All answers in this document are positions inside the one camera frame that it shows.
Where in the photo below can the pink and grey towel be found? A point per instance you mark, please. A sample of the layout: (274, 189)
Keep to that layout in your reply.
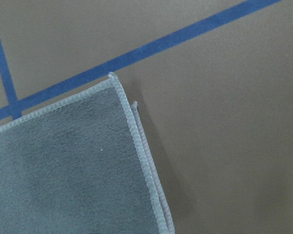
(81, 165)

